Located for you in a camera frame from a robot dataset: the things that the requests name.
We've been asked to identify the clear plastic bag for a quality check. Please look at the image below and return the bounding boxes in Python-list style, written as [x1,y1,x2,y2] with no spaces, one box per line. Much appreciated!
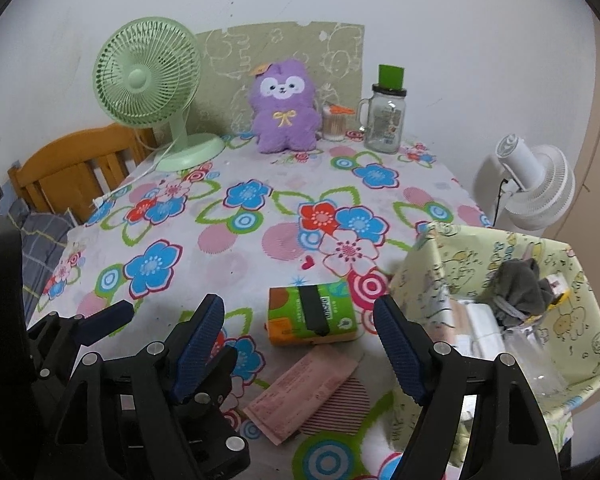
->
[503,327,567,398]

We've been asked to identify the white cloth bundle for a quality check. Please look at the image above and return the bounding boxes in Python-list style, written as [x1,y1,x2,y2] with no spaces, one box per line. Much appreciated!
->
[450,299,505,361]

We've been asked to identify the dark grey drawstring pouch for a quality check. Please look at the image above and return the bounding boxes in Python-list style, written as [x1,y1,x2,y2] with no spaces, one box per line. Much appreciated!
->
[490,258,553,328]

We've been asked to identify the cartoon tissue pack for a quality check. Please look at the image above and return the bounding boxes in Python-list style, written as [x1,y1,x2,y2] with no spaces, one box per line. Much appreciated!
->
[546,272,571,307]

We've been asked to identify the green orange tissue pack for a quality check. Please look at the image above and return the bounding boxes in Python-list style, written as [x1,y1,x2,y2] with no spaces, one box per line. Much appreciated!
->
[265,282,358,347]

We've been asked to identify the grey plaid pillow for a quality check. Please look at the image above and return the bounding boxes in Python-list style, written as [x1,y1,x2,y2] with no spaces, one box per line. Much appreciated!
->
[7,198,76,322]

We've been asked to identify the yellow patterned storage box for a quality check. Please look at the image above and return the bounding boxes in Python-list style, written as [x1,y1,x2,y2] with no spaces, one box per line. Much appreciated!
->
[389,222,600,450]

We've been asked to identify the floral tablecloth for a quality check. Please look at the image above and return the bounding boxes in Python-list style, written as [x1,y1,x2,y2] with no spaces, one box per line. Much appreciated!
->
[33,132,486,479]

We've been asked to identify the white standing fan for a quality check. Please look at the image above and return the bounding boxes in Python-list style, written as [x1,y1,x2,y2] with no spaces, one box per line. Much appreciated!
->
[492,134,576,232]

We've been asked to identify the green desk fan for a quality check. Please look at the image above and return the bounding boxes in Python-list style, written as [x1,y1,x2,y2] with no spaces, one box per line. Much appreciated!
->
[93,16,224,172]

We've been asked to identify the purple plush toy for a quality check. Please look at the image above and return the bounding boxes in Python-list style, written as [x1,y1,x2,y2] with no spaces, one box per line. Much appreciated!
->
[249,58,322,154]

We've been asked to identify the toothpick jar orange lid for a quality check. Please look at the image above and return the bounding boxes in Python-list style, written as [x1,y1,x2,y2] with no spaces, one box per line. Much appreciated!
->
[322,103,355,142]

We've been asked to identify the glass mug green lid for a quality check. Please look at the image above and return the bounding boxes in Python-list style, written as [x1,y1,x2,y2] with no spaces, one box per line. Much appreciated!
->
[356,64,407,154]

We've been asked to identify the white fan power cable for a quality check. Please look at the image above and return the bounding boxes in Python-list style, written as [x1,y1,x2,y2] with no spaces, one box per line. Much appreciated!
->
[90,129,179,208]

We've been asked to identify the green patterned wall sheet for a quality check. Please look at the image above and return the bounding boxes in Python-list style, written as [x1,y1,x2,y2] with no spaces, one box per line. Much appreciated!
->
[187,22,365,134]

